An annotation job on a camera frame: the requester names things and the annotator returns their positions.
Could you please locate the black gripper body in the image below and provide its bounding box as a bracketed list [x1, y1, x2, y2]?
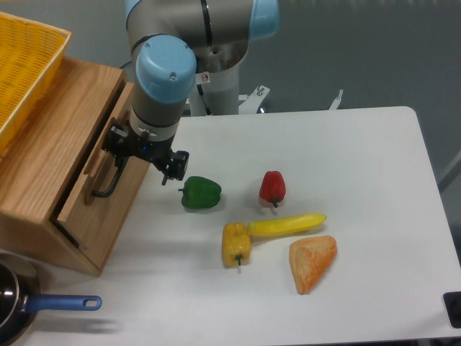
[125, 124, 174, 173]

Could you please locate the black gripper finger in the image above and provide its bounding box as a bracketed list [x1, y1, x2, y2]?
[102, 123, 130, 177]
[161, 150, 189, 185]

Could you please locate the black drawer handle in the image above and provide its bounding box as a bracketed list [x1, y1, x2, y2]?
[91, 118, 131, 199]

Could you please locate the wooden top drawer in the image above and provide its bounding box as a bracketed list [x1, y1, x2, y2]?
[57, 82, 149, 253]

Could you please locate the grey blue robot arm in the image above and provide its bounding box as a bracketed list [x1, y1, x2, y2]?
[102, 1, 279, 185]

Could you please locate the wooden drawer cabinet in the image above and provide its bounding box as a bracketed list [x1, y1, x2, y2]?
[1, 58, 148, 276]

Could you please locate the green bell pepper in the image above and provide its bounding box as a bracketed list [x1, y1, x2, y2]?
[178, 176, 222, 210]

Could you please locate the red bell pepper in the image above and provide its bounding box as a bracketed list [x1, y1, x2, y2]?
[259, 171, 286, 208]

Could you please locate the yellow bell pepper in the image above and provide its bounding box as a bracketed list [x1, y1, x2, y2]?
[221, 223, 251, 267]

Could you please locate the yellow banana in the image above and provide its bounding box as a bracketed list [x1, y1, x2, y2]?
[247, 213, 327, 237]

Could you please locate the yellow plastic basket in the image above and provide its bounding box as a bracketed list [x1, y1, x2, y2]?
[1, 12, 72, 154]

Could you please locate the orange bread slice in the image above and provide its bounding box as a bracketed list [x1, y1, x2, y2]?
[289, 235, 337, 295]

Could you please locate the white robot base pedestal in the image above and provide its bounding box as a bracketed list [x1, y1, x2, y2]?
[189, 40, 249, 117]

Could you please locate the white metal mounting bracket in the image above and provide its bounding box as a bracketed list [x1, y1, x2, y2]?
[238, 85, 344, 115]

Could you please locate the blue handled frying pan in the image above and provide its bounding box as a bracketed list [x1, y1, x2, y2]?
[1, 254, 102, 345]

